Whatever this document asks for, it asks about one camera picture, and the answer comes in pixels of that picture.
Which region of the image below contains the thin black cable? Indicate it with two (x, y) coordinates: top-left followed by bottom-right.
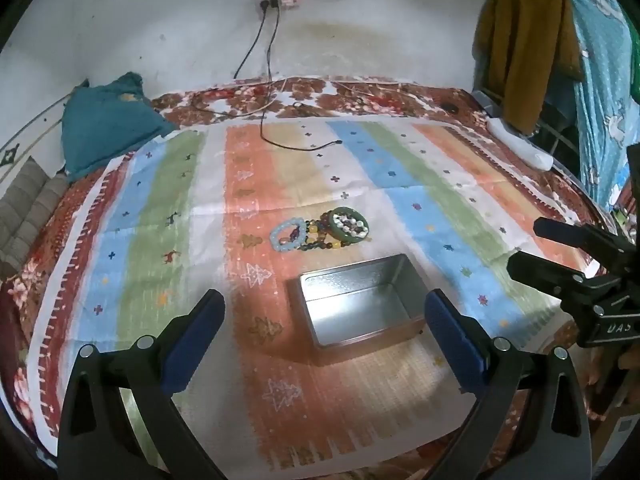
(189, 101), (303, 117)

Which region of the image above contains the short black power cable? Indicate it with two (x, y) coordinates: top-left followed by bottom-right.
(233, 9), (266, 82)

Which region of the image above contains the red floral bedsheet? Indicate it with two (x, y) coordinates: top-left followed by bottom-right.
(0, 77), (616, 480)

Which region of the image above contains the multicoloured bead bracelet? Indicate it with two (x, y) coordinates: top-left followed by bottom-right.
(334, 212), (368, 239)

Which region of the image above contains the silver metal tin box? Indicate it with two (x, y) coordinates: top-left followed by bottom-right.
(286, 254), (426, 367)

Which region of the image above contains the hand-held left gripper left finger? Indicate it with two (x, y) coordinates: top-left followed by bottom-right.
(57, 288), (236, 480)

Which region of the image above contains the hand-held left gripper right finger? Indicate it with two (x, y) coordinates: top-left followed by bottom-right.
(424, 288), (593, 480)

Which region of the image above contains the blue printed cloth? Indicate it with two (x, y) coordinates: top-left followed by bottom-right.
(545, 0), (640, 211)

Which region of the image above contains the grey folded quilt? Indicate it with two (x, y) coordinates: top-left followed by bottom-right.
(0, 156), (71, 281)

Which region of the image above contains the yellow and dark bead bracelet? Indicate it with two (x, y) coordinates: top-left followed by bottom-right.
(300, 218), (352, 253)

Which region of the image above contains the long black charging cable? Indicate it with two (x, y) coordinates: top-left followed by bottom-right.
(261, 7), (344, 152)

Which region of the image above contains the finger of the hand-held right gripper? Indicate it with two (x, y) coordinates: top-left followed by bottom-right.
(533, 217), (640, 273)
(506, 250), (601, 306)

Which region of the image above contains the white power strip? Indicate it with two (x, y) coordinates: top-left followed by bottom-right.
(487, 117), (555, 171)

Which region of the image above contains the brown hanging garment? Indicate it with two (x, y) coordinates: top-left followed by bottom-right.
(472, 0), (586, 136)

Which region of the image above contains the green jade bangle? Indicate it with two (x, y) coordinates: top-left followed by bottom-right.
(327, 206), (371, 246)

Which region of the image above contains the light blue bead bracelet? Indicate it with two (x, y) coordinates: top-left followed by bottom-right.
(269, 216), (307, 252)

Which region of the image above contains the striped colourful blanket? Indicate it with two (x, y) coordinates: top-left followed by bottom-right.
(25, 120), (591, 471)

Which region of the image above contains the teal pillow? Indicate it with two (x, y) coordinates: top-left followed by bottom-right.
(61, 72), (178, 183)

